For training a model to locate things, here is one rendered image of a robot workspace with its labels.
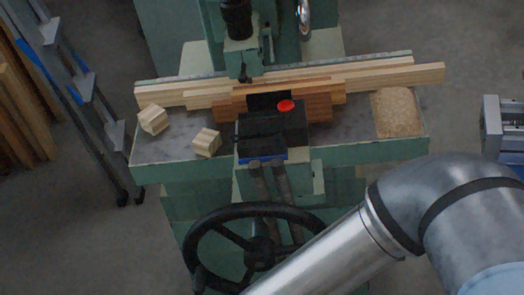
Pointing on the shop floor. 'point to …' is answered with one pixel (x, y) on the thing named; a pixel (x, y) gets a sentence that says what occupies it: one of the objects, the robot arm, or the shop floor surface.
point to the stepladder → (73, 90)
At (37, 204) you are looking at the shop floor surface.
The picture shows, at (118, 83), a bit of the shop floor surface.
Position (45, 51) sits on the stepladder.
